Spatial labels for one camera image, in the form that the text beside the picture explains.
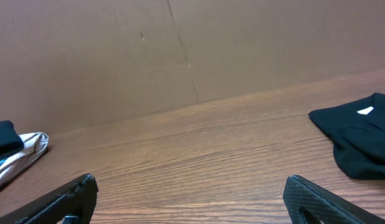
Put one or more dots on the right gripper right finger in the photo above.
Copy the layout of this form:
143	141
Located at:
309	203

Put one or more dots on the black t-shirt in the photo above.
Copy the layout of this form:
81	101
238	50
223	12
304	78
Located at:
10	142

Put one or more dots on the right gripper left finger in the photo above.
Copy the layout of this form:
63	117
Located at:
73	202

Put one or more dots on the folded beige shirt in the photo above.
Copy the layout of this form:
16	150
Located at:
35	146

